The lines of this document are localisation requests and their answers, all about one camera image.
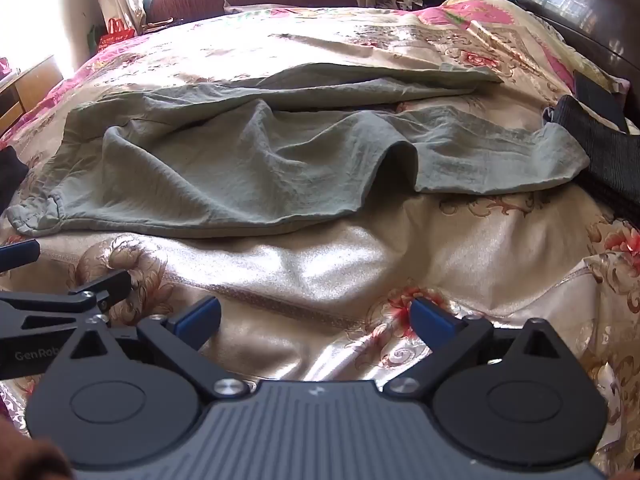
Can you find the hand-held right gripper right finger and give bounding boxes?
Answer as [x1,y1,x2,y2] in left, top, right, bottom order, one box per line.
[383,296,577,395]

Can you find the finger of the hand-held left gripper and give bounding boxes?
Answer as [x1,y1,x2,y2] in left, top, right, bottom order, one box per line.
[0,239,42,275]
[0,269,133,332]

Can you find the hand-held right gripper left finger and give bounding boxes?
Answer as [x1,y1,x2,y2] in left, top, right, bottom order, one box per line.
[49,296,257,404]

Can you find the green pants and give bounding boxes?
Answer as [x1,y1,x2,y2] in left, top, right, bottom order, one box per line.
[5,32,592,239]

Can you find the person's left forearm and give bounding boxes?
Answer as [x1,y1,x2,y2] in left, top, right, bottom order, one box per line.
[0,412,73,480]

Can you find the floral satin bedspread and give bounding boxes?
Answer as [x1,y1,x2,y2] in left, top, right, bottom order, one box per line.
[0,0,640,480]

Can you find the wooden cabinet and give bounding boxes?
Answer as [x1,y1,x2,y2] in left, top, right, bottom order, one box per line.
[0,55,65,137]

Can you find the dark striped cloth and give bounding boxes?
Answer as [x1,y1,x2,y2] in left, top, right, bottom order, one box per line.
[541,94,640,222]

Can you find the red bag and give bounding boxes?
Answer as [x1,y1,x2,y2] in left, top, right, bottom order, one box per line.
[97,17,137,52]

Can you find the black flat cloth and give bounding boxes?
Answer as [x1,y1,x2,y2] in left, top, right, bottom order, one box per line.
[572,70,629,134]

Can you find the dark wooden headboard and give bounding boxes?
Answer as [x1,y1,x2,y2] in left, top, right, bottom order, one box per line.
[494,0,640,127]

